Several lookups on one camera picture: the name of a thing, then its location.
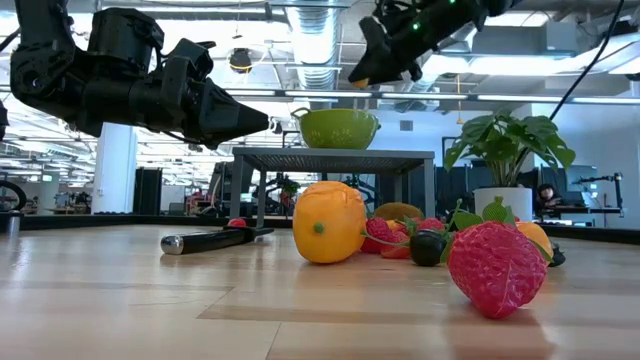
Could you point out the brown toy kiwi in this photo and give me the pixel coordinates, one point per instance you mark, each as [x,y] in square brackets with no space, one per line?
[399,211]

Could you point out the dark background monitor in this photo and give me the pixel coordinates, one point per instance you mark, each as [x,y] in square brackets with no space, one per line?
[230,185]

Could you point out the background black machine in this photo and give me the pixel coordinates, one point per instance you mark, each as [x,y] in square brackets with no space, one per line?
[285,192]

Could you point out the grey perforated metal shelf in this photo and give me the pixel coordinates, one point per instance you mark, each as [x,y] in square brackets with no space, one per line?
[340,161]

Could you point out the silver spiral air duct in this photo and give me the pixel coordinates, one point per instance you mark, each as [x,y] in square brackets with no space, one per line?
[425,82]
[315,40]

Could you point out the yellow toy squash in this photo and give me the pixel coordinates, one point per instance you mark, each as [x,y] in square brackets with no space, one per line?
[327,225]

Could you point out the person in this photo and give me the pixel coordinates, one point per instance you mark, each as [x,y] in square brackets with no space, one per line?
[547,196]

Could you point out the dark toy berry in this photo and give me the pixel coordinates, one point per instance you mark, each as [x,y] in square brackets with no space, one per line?
[427,248]
[556,257]

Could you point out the potted monstera plant white pot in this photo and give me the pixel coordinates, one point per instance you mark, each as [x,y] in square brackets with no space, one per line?
[505,145]

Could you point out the black cabinet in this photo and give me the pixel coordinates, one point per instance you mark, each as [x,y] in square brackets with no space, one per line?
[147,190]

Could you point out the black kitchen knife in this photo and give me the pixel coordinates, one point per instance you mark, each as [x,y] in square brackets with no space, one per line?
[210,241]

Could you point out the silver metal post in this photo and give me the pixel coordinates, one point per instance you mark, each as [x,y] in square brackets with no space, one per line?
[12,222]

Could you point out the background black robot arm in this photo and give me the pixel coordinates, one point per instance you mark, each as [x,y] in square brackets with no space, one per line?
[600,179]

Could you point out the red toy strawberry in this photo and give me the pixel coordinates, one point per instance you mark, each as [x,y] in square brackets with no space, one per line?
[396,250]
[376,231]
[431,224]
[495,270]

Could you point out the white column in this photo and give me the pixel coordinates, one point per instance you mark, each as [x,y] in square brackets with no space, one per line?
[114,170]

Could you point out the black wheel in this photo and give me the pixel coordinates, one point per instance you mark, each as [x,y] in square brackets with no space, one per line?
[23,197]

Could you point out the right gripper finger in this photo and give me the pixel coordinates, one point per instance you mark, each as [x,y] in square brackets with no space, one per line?
[375,65]
[414,71]

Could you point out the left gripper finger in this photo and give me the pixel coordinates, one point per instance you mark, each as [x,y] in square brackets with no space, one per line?
[225,115]
[225,140]

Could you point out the green plastic colander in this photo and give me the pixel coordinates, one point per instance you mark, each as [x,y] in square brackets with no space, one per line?
[337,130]

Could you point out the long white light bar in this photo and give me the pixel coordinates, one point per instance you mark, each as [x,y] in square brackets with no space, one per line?
[450,95]

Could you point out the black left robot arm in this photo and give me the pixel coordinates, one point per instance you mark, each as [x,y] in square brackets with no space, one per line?
[50,75]

